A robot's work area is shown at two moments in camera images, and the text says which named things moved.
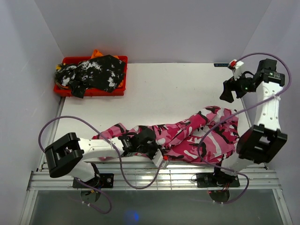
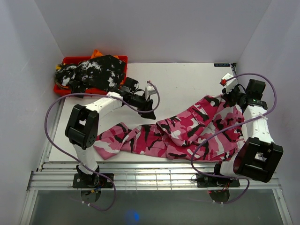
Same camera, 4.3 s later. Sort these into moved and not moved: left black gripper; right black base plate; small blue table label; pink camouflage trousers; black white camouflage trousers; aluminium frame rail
Moved: left black gripper; pink camouflage trousers
Not moved: aluminium frame rail; right black base plate; black white camouflage trousers; small blue table label
